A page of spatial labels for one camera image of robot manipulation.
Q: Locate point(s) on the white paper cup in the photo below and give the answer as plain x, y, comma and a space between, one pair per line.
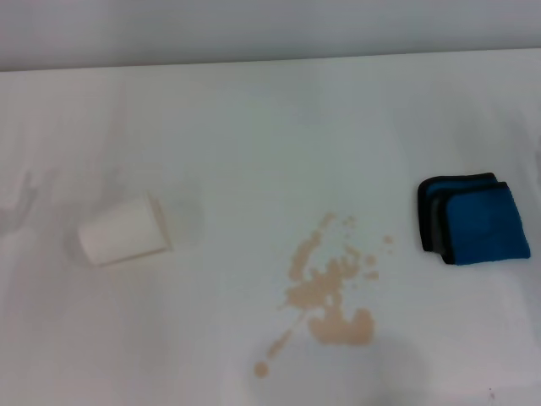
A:
118, 230

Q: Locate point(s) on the brown water stain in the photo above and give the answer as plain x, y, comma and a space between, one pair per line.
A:
334, 325

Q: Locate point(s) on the blue rag with black edge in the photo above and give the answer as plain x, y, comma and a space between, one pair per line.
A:
482, 228

